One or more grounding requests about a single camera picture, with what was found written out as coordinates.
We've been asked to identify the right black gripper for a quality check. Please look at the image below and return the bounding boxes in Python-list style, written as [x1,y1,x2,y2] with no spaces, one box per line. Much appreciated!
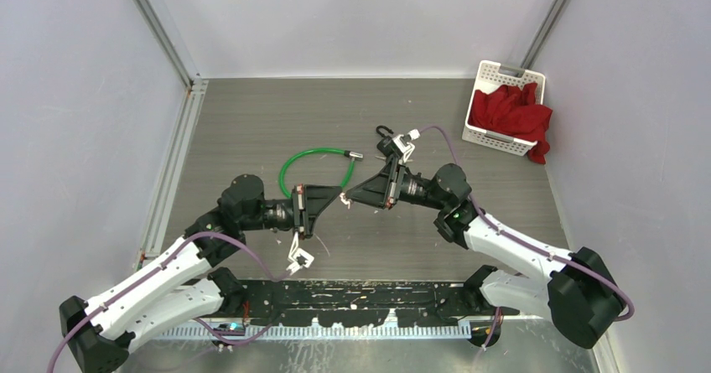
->
[346,156,449,211]

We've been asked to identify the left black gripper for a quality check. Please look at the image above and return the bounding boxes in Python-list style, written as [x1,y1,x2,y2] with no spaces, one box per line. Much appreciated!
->
[240,184,341,240]

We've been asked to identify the green cable lock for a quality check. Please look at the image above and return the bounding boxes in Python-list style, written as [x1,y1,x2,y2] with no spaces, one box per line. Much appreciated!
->
[278,147,364,198]

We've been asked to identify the black padlock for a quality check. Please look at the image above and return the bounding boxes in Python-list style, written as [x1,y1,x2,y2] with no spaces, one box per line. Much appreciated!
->
[376,125,397,158]

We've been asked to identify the small silver keys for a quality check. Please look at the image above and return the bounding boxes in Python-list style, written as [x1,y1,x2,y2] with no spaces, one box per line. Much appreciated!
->
[339,193,353,210]

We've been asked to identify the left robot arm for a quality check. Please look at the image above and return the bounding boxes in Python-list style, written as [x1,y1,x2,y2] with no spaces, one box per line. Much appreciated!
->
[47,174,342,372]

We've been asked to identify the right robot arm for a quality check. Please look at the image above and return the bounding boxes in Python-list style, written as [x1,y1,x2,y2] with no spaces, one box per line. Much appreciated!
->
[342,157,632,349]

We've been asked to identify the red cloth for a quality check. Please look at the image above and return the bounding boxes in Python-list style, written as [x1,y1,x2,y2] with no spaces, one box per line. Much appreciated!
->
[468,82,553,164]

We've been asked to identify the white plastic basket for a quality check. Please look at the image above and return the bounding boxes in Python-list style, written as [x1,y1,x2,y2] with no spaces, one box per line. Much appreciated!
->
[462,60,553,164]

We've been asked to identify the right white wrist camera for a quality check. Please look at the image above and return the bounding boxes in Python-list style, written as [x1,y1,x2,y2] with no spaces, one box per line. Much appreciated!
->
[387,133,419,165]

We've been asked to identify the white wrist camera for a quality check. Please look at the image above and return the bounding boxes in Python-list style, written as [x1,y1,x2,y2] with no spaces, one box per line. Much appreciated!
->
[287,233,314,276]
[387,133,419,165]

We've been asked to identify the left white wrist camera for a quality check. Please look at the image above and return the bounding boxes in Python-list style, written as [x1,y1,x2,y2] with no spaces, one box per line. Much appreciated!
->
[287,233,314,276]

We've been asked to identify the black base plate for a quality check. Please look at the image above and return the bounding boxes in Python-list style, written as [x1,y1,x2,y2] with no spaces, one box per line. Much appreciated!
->
[209,280,495,328]

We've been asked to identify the aluminium front rail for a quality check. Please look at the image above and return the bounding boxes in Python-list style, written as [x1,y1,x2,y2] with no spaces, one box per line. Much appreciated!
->
[152,308,522,345]

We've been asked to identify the left aluminium frame post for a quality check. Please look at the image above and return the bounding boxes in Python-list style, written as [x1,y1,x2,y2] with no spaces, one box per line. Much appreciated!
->
[133,0,201,88]

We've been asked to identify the aluminium frame post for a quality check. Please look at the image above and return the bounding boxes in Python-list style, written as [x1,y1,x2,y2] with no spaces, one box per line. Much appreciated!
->
[520,0,570,70]
[133,0,201,88]

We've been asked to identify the right aluminium frame post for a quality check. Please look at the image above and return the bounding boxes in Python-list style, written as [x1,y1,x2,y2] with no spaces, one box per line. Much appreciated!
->
[520,0,570,70]

